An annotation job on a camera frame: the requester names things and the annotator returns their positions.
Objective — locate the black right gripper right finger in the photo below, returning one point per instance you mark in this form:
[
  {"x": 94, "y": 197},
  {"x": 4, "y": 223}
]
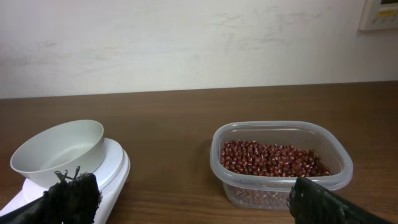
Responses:
[{"x": 310, "y": 203}]

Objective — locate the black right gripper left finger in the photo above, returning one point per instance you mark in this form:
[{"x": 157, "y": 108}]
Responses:
[{"x": 72, "y": 200}]

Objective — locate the white digital kitchen scale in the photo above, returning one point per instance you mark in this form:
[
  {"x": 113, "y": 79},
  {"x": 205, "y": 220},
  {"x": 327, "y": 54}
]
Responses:
[{"x": 111, "y": 177}]

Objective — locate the white round bowl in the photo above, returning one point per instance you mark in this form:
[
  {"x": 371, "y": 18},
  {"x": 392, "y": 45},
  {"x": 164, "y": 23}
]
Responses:
[{"x": 62, "y": 147}]

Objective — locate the clear plastic food container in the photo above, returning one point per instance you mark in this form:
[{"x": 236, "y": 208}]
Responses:
[{"x": 271, "y": 193}]

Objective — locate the red adzuki beans pile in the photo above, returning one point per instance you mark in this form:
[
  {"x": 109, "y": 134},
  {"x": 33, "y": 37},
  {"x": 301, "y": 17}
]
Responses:
[{"x": 271, "y": 160}]

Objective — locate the white wall control panel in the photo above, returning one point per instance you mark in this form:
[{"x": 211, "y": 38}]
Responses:
[{"x": 379, "y": 15}]

